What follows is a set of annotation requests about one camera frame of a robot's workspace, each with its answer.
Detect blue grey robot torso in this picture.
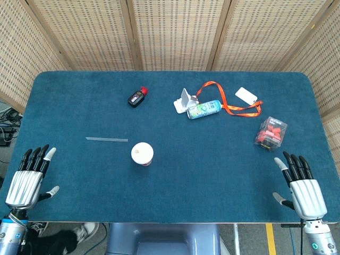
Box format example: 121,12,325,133
106,222,221,255

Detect black floor cable bundle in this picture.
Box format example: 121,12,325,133
0,107,23,147

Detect black white sneaker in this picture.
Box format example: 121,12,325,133
28,221,50,237
73,222,100,241

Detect orange lanyard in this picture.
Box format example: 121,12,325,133
196,81,264,117

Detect blue table carpet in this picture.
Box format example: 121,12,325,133
0,70,340,224

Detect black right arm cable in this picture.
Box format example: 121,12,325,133
300,219,305,255

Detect red paper cup white lid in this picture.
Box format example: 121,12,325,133
131,142,154,167

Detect black trouser leg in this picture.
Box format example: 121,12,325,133
25,228,80,255

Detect transparent plastic straw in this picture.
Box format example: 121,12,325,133
85,137,129,142

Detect white card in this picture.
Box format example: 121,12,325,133
234,87,258,106

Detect blue floor cable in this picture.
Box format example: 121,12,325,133
288,227,296,255

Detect green blue drink can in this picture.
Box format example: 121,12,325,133
186,99,222,120

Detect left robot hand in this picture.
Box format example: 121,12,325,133
5,144,60,210

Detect white table leg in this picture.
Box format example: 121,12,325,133
233,224,241,255

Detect woven bamboo screen panel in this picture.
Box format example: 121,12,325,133
0,0,70,114
207,0,334,72
126,0,232,71
26,0,143,71
276,0,340,171

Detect white phone stand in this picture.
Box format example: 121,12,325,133
173,88,199,115

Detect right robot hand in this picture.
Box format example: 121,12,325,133
273,151,328,220

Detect clear box red pieces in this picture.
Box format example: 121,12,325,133
253,116,289,152

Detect black bottle red cap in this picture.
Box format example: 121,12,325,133
127,86,149,108

